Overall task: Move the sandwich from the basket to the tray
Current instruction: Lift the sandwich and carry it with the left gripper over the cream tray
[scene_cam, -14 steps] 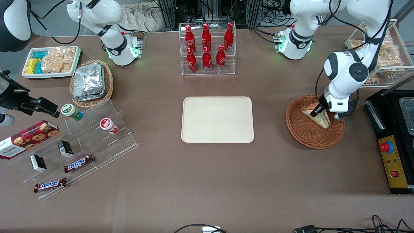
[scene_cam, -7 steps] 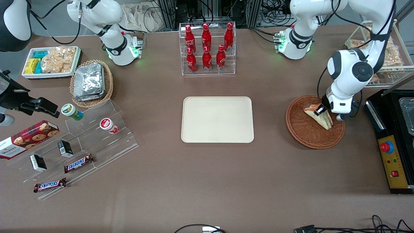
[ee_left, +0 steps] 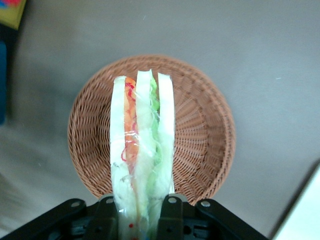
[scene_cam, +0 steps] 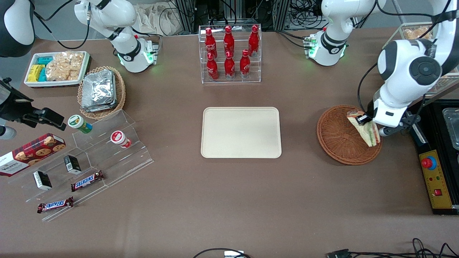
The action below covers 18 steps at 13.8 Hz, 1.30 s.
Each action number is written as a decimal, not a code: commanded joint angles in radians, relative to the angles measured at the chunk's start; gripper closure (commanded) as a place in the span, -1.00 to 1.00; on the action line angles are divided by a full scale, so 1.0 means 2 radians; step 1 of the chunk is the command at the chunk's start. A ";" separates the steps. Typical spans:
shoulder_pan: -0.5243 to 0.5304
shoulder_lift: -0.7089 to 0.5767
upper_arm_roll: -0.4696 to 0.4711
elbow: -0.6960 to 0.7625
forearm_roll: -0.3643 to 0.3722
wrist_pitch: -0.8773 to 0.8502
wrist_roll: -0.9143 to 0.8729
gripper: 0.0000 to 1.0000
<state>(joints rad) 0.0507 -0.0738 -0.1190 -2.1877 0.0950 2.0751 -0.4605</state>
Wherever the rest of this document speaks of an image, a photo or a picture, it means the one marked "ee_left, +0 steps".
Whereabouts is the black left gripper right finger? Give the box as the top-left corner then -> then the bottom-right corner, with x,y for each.
156,194 -> 185,240

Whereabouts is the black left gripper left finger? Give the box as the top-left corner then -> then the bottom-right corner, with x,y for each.
87,193 -> 120,240

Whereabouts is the plastic sandwich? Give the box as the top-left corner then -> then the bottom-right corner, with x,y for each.
109,69 -> 176,240

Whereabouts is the brown round wicker basket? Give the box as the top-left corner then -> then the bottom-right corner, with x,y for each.
67,54 -> 236,206

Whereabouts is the cream plastic tray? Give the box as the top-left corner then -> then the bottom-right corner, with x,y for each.
271,162 -> 320,240

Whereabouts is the black control box housing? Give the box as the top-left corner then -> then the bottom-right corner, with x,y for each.
0,24 -> 9,126

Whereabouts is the yellow control panel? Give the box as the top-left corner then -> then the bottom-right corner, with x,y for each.
0,0 -> 27,31

